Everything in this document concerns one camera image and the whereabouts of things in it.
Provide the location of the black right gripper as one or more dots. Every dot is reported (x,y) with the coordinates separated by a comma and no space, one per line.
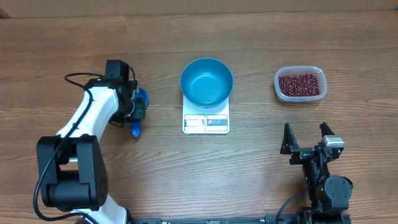
(290,146)

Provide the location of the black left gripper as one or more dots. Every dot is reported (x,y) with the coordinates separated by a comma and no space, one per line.
(140,114)

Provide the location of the blue plastic measuring scoop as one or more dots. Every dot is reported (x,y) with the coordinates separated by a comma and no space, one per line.
(136,125)

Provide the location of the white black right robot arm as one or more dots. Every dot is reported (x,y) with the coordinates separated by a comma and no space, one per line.
(328,194)

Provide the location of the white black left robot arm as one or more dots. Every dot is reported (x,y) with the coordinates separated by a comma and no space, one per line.
(73,180)

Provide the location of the white digital kitchen scale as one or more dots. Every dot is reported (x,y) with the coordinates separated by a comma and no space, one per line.
(197,120)

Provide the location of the teal metal bowl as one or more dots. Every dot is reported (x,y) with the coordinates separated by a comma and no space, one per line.
(206,82)

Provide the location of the red beans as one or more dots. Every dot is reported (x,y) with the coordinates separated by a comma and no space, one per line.
(299,85)

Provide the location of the clear plastic bean container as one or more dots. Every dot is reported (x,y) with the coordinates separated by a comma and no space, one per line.
(300,70)

